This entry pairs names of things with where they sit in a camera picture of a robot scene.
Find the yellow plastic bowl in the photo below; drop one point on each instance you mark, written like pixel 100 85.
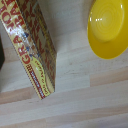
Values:
pixel 108 26

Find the granola bar cardboard box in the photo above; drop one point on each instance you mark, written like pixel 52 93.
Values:
pixel 31 43

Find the black fabric storage bin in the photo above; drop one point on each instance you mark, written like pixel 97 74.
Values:
pixel 1 55

